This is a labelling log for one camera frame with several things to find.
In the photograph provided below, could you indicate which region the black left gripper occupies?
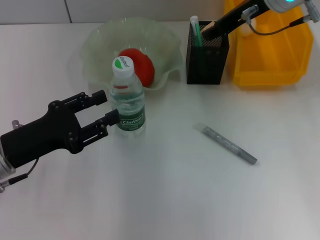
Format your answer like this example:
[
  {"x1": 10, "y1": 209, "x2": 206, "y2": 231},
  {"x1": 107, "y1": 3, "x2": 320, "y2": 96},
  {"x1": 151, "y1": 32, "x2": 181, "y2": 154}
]
[{"x1": 0, "y1": 89, "x2": 120, "y2": 169}]

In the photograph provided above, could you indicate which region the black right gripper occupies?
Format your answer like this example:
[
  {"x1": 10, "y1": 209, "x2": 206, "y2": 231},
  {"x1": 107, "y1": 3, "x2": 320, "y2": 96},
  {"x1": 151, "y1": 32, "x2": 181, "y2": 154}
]
[{"x1": 201, "y1": 0, "x2": 270, "y2": 41}]

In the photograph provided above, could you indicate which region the mint green utility knife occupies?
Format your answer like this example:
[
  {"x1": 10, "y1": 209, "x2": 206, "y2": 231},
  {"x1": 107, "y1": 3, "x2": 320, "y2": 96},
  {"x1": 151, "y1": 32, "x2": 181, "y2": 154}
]
[{"x1": 189, "y1": 15, "x2": 204, "y2": 48}]

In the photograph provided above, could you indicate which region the clear water bottle green label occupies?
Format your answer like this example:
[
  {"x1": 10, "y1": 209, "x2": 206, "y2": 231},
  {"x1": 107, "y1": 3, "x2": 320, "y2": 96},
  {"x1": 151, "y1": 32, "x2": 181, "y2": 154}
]
[{"x1": 109, "y1": 56, "x2": 147, "y2": 137}]

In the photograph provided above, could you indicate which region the white paper ball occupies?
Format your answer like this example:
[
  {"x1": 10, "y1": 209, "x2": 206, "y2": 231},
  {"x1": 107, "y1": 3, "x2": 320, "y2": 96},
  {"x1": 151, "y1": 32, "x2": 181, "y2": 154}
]
[{"x1": 239, "y1": 18, "x2": 258, "y2": 37}]

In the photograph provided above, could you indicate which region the grey marker pen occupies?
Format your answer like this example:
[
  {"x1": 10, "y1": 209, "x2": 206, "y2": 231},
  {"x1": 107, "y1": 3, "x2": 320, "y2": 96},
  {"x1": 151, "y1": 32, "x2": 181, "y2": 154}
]
[{"x1": 196, "y1": 122, "x2": 258, "y2": 166}]

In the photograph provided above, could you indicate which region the black mesh pen holder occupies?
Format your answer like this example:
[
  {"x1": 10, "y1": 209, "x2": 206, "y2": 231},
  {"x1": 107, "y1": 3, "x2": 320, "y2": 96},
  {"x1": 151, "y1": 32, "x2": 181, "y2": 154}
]
[{"x1": 186, "y1": 20, "x2": 230, "y2": 85}]

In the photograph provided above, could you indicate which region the translucent green wavy fruit plate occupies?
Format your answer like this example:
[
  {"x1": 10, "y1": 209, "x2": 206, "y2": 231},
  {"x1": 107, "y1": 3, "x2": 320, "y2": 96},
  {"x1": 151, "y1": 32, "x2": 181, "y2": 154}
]
[{"x1": 79, "y1": 17, "x2": 185, "y2": 92}]

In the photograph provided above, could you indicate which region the yellow plastic bin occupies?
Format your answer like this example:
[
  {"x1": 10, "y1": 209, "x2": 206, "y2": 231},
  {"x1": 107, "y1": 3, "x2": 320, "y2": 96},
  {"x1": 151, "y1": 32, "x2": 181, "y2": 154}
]
[{"x1": 222, "y1": 0, "x2": 315, "y2": 87}]

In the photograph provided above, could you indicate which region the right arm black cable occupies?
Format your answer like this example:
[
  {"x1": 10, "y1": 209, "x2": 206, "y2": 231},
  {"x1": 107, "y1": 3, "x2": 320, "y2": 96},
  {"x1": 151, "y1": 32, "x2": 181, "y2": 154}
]
[{"x1": 241, "y1": 0, "x2": 320, "y2": 35}]

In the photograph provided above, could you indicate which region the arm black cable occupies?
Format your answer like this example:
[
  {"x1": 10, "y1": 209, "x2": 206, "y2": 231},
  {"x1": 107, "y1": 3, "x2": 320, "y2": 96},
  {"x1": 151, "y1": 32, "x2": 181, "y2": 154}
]
[
  {"x1": 241, "y1": 0, "x2": 320, "y2": 35},
  {"x1": 0, "y1": 119, "x2": 40, "y2": 193}
]

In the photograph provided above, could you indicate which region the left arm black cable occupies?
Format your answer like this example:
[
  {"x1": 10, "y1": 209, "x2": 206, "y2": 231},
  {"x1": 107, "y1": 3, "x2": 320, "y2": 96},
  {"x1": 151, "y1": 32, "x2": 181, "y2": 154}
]
[{"x1": 0, "y1": 119, "x2": 40, "y2": 193}]

